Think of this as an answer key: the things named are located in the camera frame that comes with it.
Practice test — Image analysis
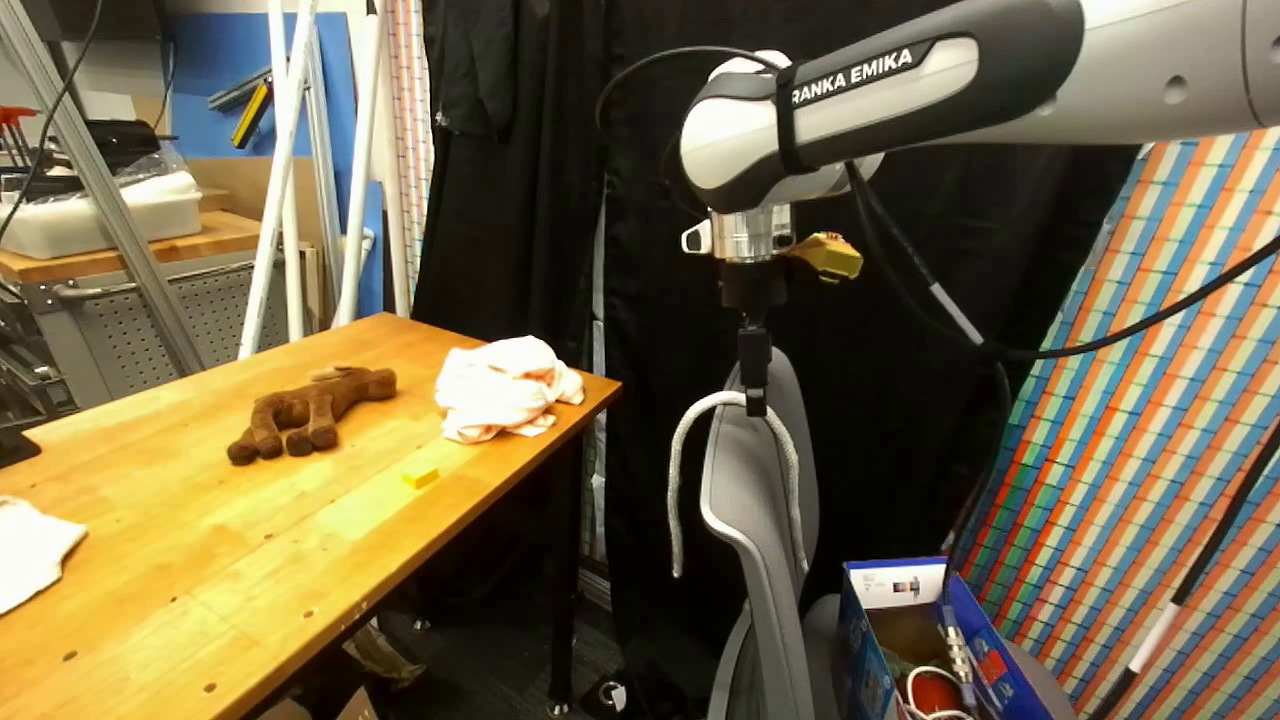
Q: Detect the white rope belt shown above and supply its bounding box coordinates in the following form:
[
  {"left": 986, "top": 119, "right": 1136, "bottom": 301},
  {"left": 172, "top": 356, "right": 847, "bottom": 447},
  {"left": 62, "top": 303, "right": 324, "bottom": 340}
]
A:
[{"left": 666, "top": 389, "right": 810, "bottom": 580}]

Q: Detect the blue cardboard box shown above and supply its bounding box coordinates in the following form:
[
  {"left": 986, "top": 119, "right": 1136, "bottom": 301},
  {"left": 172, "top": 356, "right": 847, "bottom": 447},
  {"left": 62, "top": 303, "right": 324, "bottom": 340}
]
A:
[{"left": 837, "top": 556, "right": 1057, "bottom": 720}]

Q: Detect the grey office chair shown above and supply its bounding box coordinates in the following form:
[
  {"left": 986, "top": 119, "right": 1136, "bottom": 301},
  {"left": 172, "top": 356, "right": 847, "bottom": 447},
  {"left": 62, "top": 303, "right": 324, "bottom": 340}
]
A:
[{"left": 699, "top": 345, "right": 1078, "bottom": 720}]

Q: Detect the black curtain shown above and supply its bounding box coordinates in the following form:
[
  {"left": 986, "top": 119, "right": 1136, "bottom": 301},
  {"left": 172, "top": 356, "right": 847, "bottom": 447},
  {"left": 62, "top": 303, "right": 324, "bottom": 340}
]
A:
[{"left": 411, "top": 0, "right": 1143, "bottom": 706}]

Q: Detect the white and pink cloth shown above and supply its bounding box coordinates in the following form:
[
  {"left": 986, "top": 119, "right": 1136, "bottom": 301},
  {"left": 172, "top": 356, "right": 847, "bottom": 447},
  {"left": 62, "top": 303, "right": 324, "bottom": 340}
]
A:
[{"left": 434, "top": 335, "right": 587, "bottom": 445}]

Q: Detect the checked fabric strip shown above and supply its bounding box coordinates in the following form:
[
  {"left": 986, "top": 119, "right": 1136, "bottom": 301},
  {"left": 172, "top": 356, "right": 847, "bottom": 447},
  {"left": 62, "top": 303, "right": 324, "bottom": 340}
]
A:
[{"left": 384, "top": 0, "right": 435, "bottom": 306}]

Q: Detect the colourful striped patterned panel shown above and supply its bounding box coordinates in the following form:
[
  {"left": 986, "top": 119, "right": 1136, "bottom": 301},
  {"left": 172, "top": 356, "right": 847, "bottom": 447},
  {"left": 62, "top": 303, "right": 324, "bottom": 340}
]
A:
[{"left": 948, "top": 128, "right": 1280, "bottom": 720}]

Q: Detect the red round object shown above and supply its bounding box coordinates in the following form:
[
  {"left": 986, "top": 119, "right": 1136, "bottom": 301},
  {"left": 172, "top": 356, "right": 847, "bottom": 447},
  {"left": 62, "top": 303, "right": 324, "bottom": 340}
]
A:
[{"left": 908, "top": 668, "right": 963, "bottom": 715}]

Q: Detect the brown plush toy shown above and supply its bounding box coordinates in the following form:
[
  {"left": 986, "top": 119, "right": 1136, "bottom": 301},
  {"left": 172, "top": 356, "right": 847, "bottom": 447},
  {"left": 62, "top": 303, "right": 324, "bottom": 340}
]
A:
[{"left": 226, "top": 364, "right": 399, "bottom": 467}]

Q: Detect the bundle of white poles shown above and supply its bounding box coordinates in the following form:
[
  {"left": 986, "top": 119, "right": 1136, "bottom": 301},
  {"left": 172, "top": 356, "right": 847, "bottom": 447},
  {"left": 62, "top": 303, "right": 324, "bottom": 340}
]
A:
[{"left": 237, "top": 0, "right": 385, "bottom": 362}]

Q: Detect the black and white pole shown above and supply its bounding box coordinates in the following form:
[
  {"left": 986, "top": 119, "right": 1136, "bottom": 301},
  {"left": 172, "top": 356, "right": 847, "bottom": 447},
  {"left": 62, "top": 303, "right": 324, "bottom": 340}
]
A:
[{"left": 1088, "top": 418, "right": 1280, "bottom": 720}]

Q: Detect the yellow and black level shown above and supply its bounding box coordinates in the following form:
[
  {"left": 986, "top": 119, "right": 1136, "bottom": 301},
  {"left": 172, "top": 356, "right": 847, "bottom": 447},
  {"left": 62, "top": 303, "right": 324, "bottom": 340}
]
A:
[{"left": 231, "top": 77, "right": 274, "bottom": 151}]

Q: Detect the blue board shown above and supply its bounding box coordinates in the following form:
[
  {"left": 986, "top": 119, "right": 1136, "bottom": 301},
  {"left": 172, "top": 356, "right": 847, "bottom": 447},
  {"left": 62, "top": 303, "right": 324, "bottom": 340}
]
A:
[{"left": 163, "top": 10, "right": 387, "bottom": 321}]

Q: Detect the workbench with metal cabinet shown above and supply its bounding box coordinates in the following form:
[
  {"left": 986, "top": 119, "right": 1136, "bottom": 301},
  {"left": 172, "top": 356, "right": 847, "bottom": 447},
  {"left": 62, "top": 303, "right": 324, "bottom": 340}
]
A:
[{"left": 0, "top": 209, "right": 323, "bottom": 409}]

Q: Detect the aluminium beam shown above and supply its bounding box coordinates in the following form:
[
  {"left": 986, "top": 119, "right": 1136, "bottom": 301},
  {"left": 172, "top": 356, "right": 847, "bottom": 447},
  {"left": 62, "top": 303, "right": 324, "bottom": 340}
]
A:
[{"left": 0, "top": 0, "right": 208, "bottom": 378}]

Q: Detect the white plastic bin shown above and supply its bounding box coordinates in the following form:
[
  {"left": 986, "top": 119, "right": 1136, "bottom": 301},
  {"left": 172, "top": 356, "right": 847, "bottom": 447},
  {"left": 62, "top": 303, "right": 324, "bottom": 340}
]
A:
[{"left": 0, "top": 169, "right": 204, "bottom": 262}]

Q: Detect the white cable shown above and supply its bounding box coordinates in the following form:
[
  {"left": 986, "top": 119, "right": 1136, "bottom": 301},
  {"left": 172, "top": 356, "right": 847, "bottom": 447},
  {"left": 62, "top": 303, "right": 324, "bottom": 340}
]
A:
[{"left": 893, "top": 664, "right": 976, "bottom": 720}]

